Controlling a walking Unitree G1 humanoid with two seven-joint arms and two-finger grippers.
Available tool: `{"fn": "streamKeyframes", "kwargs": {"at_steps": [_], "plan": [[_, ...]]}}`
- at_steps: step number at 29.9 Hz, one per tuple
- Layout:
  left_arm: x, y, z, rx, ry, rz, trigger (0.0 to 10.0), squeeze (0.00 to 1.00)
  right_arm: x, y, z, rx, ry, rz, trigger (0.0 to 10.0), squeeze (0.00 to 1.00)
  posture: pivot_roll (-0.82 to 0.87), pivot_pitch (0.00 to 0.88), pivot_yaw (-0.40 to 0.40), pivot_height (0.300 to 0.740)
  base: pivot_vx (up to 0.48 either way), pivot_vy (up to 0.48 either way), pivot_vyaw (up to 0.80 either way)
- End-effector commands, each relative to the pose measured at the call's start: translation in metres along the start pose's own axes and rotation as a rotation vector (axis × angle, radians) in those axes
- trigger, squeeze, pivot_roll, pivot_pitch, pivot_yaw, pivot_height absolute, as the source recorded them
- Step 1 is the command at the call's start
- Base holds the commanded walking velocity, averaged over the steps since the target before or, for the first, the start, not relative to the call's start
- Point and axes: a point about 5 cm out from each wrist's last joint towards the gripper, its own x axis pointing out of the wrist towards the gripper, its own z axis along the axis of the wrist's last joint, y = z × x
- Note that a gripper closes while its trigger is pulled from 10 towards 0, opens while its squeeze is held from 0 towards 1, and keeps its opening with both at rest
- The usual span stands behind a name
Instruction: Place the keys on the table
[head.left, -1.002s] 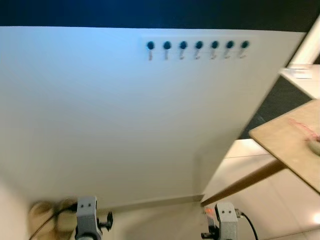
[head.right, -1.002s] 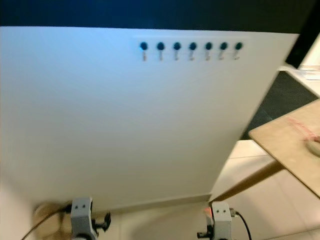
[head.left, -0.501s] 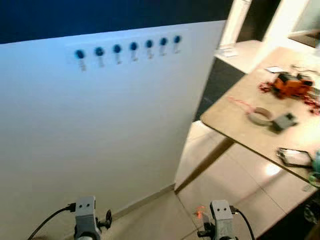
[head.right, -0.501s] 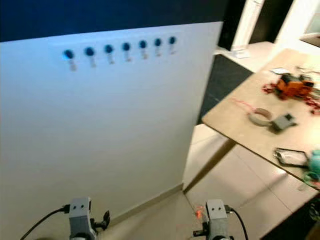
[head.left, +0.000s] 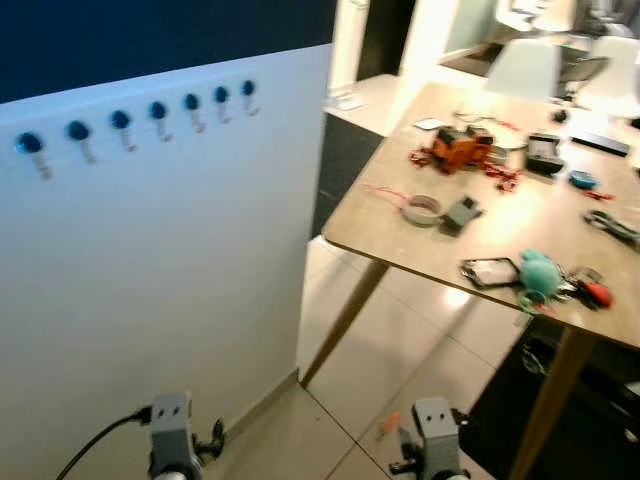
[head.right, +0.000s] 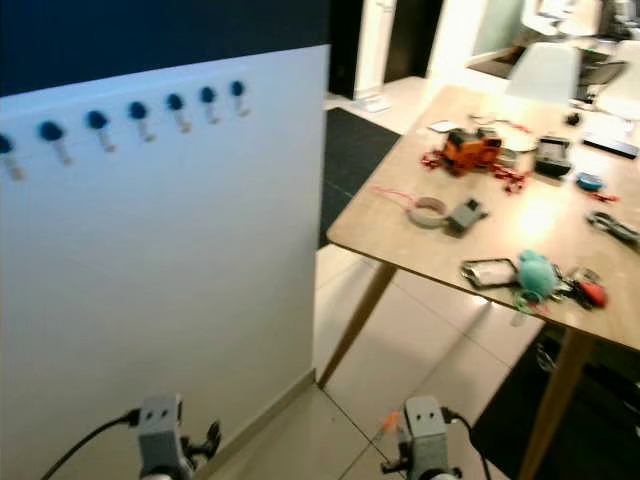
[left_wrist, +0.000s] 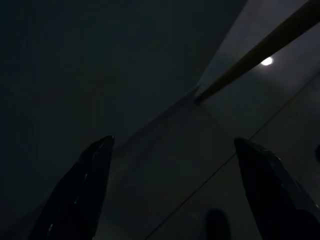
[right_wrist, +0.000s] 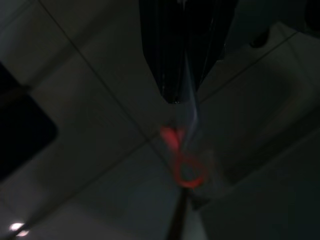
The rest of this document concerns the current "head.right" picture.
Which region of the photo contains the wooden table leg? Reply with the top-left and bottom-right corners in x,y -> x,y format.
515,328 -> 601,480
317,262 -> 401,389

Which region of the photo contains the white hook board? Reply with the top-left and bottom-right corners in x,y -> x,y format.
0,45 -> 333,480

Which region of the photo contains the phone in clear case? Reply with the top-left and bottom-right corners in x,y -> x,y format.
460,258 -> 521,291

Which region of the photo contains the teal plush toy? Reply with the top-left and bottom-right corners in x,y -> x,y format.
515,250 -> 561,301

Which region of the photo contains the wide white tape roll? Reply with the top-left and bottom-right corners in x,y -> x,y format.
408,197 -> 453,229

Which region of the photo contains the key bunch with red fob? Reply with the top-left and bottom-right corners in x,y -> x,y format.
560,268 -> 611,311

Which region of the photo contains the grey plastic device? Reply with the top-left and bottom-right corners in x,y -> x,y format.
448,198 -> 491,238

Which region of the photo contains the black rug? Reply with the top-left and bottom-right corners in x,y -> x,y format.
325,108 -> 401,246

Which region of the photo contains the grey carabiner tool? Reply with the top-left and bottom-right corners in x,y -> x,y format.
588,210 -> 640,249

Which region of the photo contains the orange black device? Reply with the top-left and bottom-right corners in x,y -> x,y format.
445,128 -> 504,176

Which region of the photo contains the small blue round gadget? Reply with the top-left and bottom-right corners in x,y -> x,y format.
575,172 -> 606,193

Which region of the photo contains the black handheld console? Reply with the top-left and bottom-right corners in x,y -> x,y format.
535,137 -> 574,181

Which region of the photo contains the flat black phone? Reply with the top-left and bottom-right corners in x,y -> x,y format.
582,135 -> 640,161

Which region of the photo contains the pale blue shell chair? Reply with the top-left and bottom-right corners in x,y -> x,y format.
505,42 -> 583,103

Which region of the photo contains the white shell chair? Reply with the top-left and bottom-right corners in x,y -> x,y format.
592,40 -> 640,121

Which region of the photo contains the black folding chair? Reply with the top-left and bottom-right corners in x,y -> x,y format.
580,58 -> 626,93

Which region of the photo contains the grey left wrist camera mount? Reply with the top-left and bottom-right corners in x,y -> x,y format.
138,393 -> 186,471

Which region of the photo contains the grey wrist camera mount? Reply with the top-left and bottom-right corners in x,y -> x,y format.
138,393 -> 186,471
403,395 -> 451,471

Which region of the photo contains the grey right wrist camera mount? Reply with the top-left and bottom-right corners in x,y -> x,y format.
403,395 -> 451,471

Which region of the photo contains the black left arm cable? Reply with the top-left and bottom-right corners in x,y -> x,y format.
40,410 -> 143,480

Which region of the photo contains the green ring keychain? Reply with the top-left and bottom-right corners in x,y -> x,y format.
512,290 -> 543,323

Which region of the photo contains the pink string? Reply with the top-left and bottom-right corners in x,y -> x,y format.
372,185 -> 413,211

